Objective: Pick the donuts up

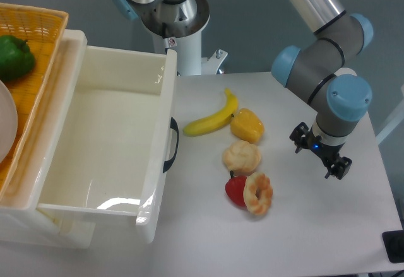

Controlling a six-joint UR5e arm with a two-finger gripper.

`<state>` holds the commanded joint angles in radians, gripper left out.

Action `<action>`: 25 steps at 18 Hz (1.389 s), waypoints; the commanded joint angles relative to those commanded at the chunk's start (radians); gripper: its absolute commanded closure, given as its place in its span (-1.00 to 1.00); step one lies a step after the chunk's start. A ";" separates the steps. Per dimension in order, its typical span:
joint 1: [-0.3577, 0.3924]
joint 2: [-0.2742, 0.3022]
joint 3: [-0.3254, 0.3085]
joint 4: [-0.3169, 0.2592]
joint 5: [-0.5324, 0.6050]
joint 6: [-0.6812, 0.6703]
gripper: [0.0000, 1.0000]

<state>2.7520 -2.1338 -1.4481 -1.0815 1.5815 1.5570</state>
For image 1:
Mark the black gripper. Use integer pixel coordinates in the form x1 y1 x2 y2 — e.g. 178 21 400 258
289 122 352 180

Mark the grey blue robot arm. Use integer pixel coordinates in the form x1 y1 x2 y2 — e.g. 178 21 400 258
271 0 374 179

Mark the cream puff bread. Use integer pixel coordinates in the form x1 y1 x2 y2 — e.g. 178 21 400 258
222 140 261 174

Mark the yellow bell pepper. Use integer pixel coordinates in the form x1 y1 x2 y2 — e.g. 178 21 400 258
230 108 265 143

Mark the red bell pepper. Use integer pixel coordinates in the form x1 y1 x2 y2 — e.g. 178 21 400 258
225 170 247 208

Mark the black device at table edge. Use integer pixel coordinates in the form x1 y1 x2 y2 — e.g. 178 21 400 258
382 230 404 263

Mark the yellow banana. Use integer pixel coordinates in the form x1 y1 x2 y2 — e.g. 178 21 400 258
182 88 239 137

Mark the white plastic drawer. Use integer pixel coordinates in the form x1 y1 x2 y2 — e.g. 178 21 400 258
39 46 177 244

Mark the orange woven basket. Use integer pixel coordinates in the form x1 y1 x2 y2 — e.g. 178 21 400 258
1 3 69 194

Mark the white drawer cabinet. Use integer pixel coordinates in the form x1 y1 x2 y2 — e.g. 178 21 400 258
1 30 95 249

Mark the white plate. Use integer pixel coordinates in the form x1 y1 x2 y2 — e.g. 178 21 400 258
0 82 18 162

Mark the green bell pepper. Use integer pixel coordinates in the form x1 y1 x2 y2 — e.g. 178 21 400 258
1 35 36 82

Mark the glazed ring donut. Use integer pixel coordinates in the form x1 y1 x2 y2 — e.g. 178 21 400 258
243 172 273 216

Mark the black drawer handle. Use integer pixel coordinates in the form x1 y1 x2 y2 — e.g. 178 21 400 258
163 117 179 173

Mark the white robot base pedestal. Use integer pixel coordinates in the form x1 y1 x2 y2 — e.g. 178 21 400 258
112 0 228 76

